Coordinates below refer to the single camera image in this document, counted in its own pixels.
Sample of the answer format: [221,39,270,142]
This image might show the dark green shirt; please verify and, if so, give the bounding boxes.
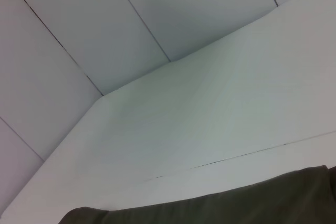
[57,165,336,224]

